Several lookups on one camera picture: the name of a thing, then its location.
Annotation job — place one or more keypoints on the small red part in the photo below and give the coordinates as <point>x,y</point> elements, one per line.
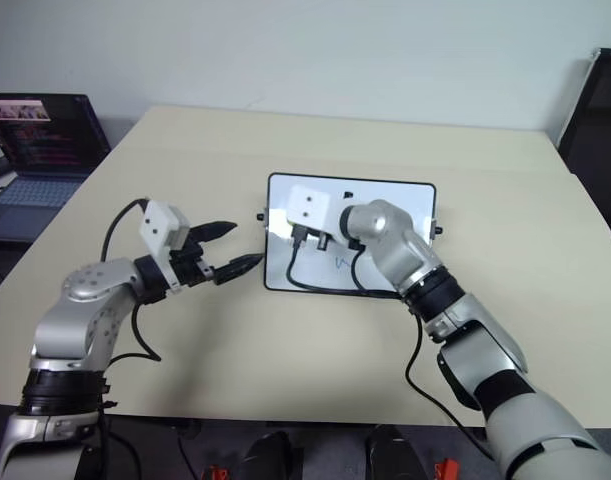
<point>447,469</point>

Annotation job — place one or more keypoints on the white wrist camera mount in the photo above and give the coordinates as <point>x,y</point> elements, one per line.
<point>159,222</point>
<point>309,205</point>

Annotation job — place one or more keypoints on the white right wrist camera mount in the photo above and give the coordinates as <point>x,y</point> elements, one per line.
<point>309,205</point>

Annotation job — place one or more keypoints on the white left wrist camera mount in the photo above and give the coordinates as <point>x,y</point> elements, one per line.
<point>159,222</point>

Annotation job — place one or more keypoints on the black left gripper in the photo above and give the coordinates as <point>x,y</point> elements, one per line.
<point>187,262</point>

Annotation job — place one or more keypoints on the open dark laptop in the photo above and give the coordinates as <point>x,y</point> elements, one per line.
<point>35,195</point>

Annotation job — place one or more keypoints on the black chair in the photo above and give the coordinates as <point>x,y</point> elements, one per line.
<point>605,125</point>

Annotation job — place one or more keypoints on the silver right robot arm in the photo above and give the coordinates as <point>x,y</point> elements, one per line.
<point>510,425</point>

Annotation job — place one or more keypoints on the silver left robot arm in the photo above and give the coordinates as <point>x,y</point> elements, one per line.
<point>67,320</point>

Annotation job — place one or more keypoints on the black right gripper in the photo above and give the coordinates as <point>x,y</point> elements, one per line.
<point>324,241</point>

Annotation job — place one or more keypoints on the black-framed small whiteboard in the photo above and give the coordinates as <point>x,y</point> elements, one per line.
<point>410,197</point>

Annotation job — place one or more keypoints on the dark rounded shape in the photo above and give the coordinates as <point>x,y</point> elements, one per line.
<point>270,457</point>

